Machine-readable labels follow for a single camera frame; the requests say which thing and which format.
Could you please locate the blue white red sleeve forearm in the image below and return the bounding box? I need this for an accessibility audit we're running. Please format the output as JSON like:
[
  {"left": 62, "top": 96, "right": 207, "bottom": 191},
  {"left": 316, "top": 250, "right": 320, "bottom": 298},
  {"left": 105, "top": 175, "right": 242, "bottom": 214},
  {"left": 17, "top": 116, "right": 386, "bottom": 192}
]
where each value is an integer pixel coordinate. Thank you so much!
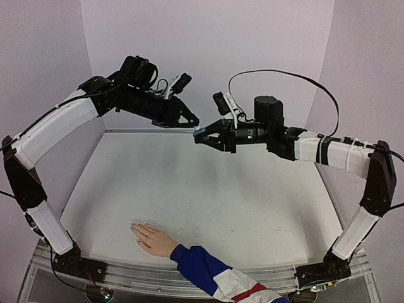
[{"left": 170, "top": 244, "right": 288, "bottom": 302}]

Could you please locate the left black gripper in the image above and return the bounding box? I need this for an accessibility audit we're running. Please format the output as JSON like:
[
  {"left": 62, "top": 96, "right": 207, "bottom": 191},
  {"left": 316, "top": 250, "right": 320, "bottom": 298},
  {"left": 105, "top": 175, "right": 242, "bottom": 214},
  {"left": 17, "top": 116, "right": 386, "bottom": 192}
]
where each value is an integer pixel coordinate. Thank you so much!
[{"left": 126, "top": 85, "right": 203, "bottom": 128}]

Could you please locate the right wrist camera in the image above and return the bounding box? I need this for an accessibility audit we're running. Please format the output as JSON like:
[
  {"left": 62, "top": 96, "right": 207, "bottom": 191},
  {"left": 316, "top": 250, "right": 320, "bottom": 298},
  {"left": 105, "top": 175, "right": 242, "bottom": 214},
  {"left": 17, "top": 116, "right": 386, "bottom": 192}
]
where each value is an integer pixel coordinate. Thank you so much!
[{"left": 213, "top": 92, "right": 246, "bottom": 120}]

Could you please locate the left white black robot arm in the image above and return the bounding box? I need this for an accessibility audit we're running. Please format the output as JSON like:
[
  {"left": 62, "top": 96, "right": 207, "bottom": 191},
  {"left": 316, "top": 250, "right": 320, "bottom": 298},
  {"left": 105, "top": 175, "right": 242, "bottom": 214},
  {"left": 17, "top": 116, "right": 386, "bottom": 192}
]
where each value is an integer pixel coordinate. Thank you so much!
[{"left": 1, "top": 56, "right": 199, "bottom": 282}]

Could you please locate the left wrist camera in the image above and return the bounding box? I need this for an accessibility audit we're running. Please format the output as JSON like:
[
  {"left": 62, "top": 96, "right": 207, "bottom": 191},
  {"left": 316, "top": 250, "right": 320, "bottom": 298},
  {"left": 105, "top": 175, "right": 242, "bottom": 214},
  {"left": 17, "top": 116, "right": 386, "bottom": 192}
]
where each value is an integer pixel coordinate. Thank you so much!
[{"left": 163, "top": 73, "right": 192, "bottom": 99}]

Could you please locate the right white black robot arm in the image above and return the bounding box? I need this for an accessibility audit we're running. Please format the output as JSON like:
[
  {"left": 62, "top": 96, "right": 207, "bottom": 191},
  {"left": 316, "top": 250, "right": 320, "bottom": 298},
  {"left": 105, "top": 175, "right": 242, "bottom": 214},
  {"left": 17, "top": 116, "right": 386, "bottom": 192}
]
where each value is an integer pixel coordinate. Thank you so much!
[{"left": 194, "top": 93, "right": 397, "bottom": 290}]

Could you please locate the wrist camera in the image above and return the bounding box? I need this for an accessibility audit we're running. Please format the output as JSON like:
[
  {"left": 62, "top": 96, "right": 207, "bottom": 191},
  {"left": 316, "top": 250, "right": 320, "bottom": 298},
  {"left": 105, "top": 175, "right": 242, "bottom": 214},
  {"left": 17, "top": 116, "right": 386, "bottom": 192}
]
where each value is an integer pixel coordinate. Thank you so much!
[
  {"left": 213, "top": 92, "right": 246, "bottom": 120},
  {"left": 163, "top": 73, "right": 192, "bottom": 99}
]

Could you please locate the mannequin hand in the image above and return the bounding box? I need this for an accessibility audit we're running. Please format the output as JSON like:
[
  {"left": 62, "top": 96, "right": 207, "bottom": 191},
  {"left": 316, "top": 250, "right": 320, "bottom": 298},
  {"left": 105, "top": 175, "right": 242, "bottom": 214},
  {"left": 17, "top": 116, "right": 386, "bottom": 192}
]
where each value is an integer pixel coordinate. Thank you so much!
[{"left": 130, "top": 223, "right": 178, "bottom": 258}]

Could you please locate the black right camera cable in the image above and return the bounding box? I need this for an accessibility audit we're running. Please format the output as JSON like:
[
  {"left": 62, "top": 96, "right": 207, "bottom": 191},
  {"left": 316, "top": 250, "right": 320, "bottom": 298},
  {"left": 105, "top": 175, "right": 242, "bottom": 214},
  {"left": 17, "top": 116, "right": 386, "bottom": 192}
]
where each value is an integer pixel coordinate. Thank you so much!
[{"left": 229, "top": 69, "right": 404, "bottom": 158}]

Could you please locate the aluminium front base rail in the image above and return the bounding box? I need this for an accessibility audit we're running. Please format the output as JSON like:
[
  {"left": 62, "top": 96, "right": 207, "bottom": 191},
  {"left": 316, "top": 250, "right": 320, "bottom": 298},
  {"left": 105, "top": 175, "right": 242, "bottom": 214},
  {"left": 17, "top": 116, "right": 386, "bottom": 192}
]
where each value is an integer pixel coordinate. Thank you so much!
[{"left": 18, "top": 244, "right": 380, "bottom": 302}]

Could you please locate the blue nail polish bottle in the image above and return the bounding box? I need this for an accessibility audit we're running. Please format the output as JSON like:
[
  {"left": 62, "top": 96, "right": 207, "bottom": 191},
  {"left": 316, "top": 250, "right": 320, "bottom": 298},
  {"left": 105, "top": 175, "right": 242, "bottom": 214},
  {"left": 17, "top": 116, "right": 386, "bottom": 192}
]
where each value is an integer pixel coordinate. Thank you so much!
[{"left": 193, "top": 128, "right": 206, "bottom": 141}]

